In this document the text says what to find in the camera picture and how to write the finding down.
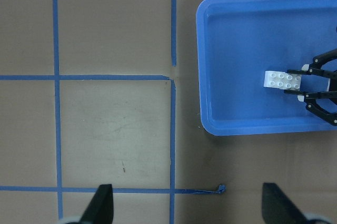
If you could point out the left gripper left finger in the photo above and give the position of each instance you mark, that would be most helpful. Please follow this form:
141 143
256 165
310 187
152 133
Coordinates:
100 209

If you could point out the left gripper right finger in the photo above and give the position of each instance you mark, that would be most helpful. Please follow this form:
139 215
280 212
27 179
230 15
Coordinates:
278 208

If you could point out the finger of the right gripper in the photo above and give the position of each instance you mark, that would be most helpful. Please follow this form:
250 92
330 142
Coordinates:
313 107
315 68

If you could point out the white block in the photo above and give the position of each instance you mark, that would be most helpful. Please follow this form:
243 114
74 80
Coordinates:
274 79
292 81

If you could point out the blue plastic tray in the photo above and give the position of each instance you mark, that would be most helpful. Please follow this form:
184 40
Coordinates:
238 40

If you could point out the brown paper table cover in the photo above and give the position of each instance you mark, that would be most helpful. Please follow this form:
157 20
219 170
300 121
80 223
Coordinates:
106 91

